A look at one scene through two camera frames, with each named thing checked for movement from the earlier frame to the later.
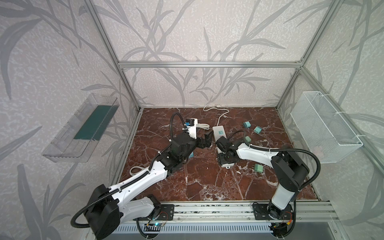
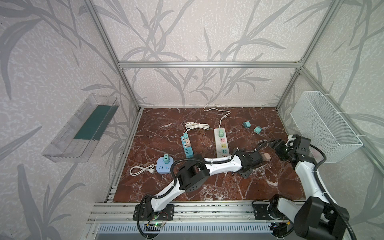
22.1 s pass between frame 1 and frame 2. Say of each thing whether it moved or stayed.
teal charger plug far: stayed
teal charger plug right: stayed
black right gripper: moved
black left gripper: moved
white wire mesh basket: stayed
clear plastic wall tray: stayed
